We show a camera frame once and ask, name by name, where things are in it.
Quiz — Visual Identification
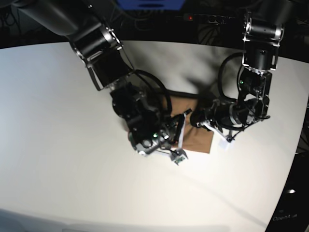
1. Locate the blue box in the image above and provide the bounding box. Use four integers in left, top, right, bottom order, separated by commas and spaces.
116, 0, 185, 11

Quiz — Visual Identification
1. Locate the brown T-shirt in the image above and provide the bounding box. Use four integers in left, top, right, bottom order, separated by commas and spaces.
123, 90, 215, 155

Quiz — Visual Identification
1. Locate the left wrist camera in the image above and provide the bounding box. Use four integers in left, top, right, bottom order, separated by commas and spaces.
218, 139, 231, 150

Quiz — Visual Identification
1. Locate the black power strip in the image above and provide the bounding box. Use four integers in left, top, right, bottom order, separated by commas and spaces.
183, 14, 235, 25

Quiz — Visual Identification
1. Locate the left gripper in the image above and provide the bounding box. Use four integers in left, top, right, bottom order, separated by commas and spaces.
190, 99, 243, 133

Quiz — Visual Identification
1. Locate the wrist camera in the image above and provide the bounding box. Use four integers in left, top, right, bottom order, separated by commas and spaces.
218, 139, 231, 150
170, 149, 188, 166

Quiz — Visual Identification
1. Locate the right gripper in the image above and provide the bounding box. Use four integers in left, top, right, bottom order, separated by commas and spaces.
128, 113, 187, 157

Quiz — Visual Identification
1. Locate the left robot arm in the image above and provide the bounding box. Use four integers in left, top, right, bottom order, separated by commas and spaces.
190, 0, 301, 134

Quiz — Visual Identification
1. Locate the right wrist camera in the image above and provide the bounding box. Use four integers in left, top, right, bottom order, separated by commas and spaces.
170, 149, 188, 166

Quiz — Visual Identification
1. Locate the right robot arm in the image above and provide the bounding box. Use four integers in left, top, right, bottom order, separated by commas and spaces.
12, 0, 187, 163

